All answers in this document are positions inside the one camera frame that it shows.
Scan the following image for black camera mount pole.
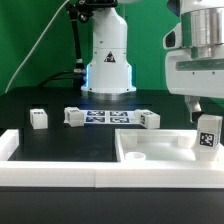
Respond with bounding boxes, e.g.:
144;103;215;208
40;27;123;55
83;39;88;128
65;0;118;88

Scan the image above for black cable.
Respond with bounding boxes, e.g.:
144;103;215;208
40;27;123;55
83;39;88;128
38;70;83;88

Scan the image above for blue fiducial marker sheet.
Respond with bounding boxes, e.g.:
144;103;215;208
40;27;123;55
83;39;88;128
85;110;130;124

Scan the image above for white U-shaped fence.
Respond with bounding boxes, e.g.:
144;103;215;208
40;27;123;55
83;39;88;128
0;129;224;188

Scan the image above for white cable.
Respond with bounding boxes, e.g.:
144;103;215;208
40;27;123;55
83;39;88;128
4;0;72;94

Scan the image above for white square tabletop part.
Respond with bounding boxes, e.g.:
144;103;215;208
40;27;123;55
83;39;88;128
115;129;224;162

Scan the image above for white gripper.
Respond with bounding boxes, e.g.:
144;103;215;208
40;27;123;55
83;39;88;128
162;23;224;124

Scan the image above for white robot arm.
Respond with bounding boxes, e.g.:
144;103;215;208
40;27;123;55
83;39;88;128
79;0;224;122

